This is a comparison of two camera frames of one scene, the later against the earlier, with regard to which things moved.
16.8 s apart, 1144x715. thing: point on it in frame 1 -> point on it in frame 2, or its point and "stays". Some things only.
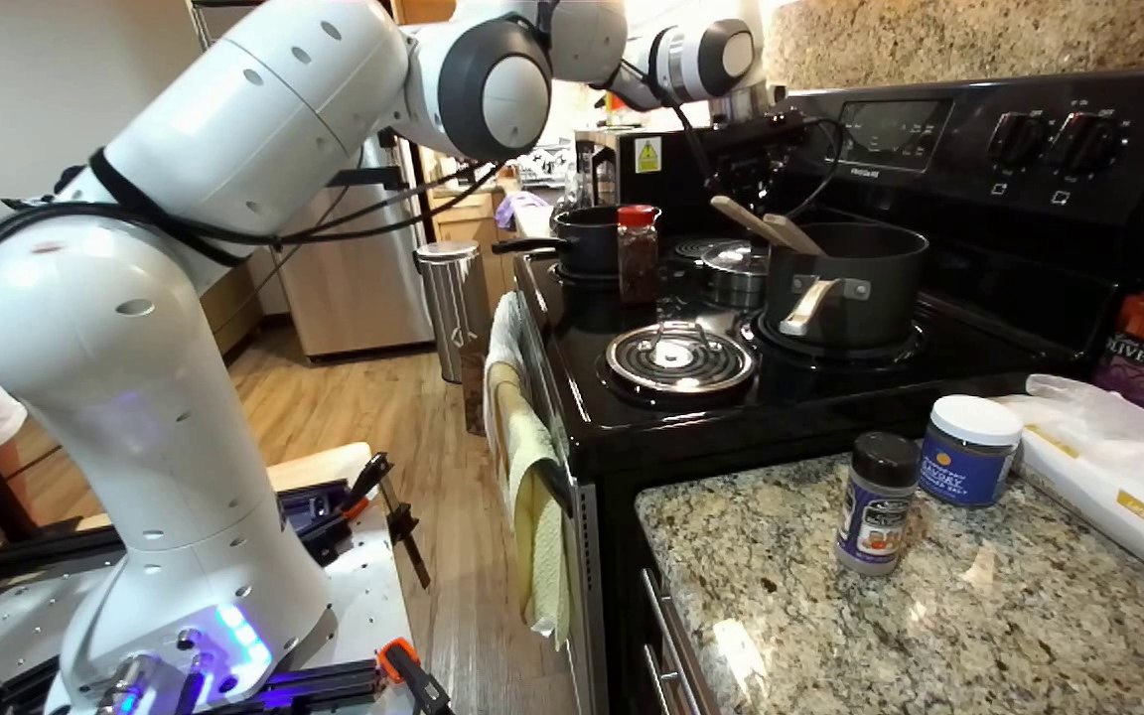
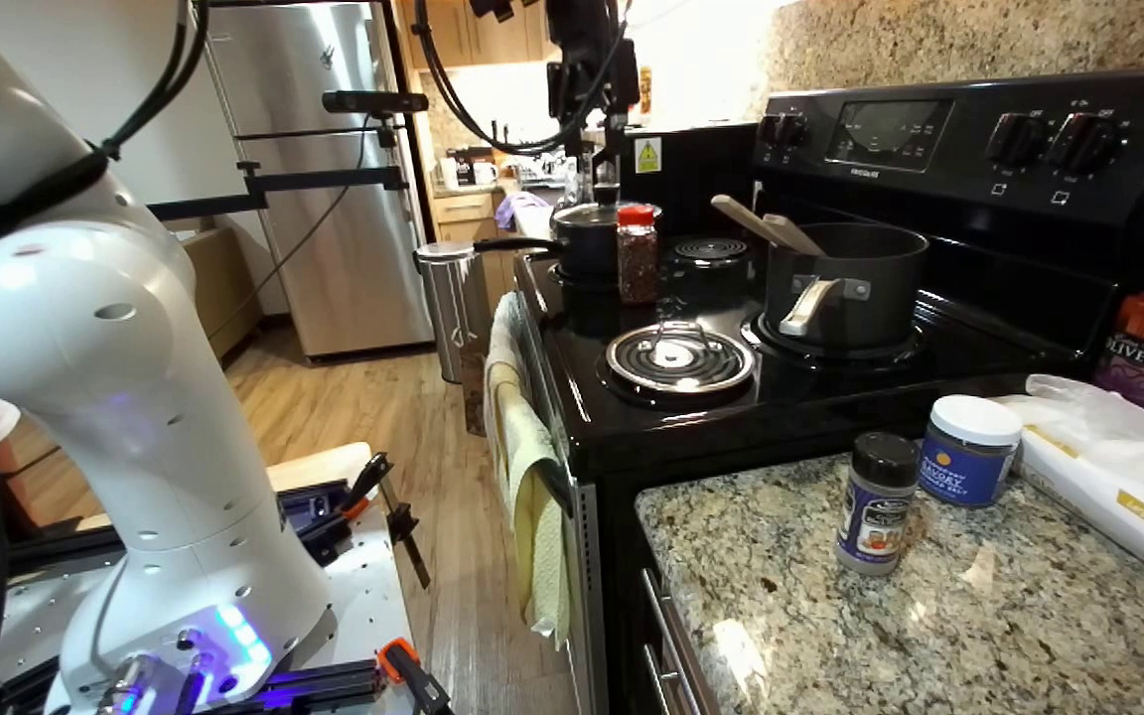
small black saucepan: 861,292 stays
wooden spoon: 773,228 stays
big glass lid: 724,255 -> 587,213
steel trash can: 456,300 stays
